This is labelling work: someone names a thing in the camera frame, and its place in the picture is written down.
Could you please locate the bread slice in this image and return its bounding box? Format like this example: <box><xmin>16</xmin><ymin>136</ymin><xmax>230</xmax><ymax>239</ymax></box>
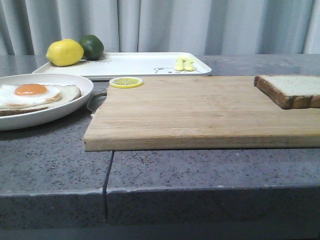
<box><xmin>253</xmin><ymin>75</ymin><xmax>320</xmax><ymax>110</ymax></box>
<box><xmin>0</xmin><ymin>84</ymin><xmax>82</xmax><ymax>117</ymax></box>

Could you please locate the white round plate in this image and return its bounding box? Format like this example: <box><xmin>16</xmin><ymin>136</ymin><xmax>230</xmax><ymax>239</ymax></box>
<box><xmin>0</xmin><ymin>73</ymin><xmax>94</xmax><ymax>131</ymax></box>

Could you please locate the white rectangular tray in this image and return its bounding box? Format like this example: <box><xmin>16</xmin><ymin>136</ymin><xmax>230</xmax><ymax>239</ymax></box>
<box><xmin>34</xmin><ymin>52</ymin><xmax>212</xmax><ymax>80</ymax></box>

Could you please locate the lemon slice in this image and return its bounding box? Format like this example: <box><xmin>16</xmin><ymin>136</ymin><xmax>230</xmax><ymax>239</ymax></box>
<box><xmin>109</xmin><ymin>77</ymin><xmax>144</xmax><ymax>89</ymax></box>

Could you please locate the left yellow utensil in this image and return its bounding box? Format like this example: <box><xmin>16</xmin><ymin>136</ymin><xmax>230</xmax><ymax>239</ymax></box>
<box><xmin>174</xmin><ymin>56</ymin><xmax>185</xmax><ymax>72</ymax></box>

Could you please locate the yellow utensil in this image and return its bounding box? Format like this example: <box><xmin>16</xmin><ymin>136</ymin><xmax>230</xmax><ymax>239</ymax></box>
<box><xmin>180</xmin><ymin>55</ymin><xmax>195</xmax><ymax>72</ymax></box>
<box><xmin>174</xmin><ymin>56</ymin><xmax>185</xmax><ymax>72</ymax></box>

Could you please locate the right yellow utensil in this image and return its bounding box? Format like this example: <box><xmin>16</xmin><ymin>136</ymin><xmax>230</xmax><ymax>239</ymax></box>
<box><xmin>180</xmin><ymin>55</ymin><xmax>195</xmax><ymax>72</ymax></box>

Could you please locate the wooden cutting board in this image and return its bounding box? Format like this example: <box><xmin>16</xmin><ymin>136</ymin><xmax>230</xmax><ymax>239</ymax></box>
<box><xmin>83</xmin><ymin>76</ymin><xmax>320</xmax><ymax>151</ymax></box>

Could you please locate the green lime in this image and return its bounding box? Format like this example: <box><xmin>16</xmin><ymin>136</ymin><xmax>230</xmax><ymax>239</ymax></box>
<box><xmin>79</xmin><ymin>34</ymin><xmax>104</xmax><ymax>61</ymax></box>

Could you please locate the yellow lemon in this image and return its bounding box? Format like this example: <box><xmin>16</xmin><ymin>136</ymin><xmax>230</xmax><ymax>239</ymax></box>
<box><xmin>46</xmin><ymin>38</ymin><xmax>84</xmax><ymax>67</ymax></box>

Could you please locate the fried egg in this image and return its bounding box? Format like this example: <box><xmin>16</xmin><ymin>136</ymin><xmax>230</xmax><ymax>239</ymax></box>
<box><xmin>0</xmin><ymin>83</ymin><xmax>61</xmax><ymax>109</ymax></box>

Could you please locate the grey curtain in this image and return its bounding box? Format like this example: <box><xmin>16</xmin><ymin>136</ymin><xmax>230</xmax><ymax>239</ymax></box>
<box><xmin>0</xmin><ymin>0</ymin><xmax>320</xmax><ymax>55</ymax></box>

